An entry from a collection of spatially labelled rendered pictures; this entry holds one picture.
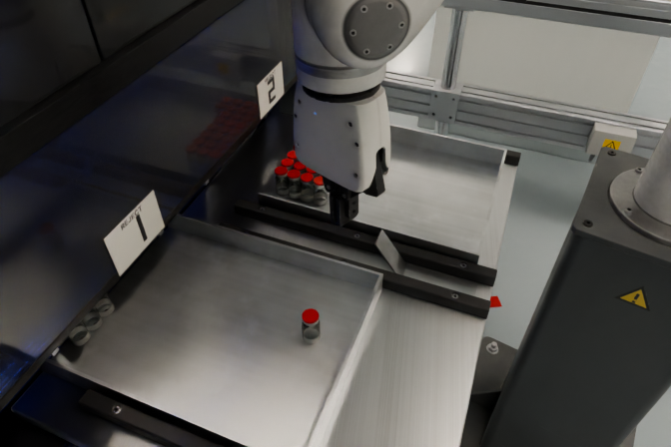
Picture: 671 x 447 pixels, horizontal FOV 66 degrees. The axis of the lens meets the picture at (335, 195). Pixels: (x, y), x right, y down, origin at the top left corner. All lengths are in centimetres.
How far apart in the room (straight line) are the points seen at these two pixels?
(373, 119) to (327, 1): 15
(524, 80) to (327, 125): 196
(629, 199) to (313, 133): 61
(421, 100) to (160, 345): 136
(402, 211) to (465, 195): 11
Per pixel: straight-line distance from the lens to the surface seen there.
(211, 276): 75
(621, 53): 236
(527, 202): 228
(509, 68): 240
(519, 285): 195
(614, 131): 180
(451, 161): 94
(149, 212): 64
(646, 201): 96
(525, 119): 182
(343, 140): 49
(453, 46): 175
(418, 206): 84
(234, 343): 68
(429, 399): 64
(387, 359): 66
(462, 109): 183
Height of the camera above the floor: 144
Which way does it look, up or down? 42 degrees down
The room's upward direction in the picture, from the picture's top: straight up
